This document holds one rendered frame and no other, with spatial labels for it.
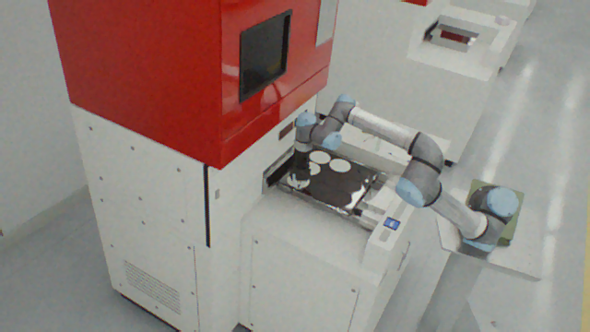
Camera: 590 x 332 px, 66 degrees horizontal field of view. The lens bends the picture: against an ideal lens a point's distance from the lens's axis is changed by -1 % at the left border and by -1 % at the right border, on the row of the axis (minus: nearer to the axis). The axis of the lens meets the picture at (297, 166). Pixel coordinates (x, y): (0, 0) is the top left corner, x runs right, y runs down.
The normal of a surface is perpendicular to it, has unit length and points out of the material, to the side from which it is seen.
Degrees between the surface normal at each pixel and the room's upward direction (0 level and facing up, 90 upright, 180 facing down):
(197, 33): 90
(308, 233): 0
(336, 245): 0
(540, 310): 0
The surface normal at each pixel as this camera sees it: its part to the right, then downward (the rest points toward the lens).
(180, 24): -0.49, 0.48
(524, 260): 0.09, -0.80
